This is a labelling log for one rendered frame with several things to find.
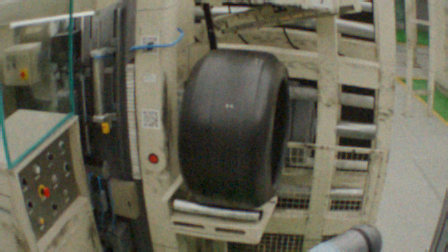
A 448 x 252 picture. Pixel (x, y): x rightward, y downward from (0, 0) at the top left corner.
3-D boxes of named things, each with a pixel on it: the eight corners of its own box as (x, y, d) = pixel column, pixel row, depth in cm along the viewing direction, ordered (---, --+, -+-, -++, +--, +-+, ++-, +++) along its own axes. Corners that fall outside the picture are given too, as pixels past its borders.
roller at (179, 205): (171, 211, 209) (170, 202, 208) (174, 206, 214) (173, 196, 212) (260, 223, 201) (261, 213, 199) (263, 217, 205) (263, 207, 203)
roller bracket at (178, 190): (163, 219, 208) (160, 199, 204) (193, 177, 243) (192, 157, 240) (171, 221, 207) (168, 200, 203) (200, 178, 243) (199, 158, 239)
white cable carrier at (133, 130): (133, 178, 219) (126, 64, 202) (137, 173, 224) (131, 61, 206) (142, 179, 218) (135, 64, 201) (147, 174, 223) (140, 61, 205)
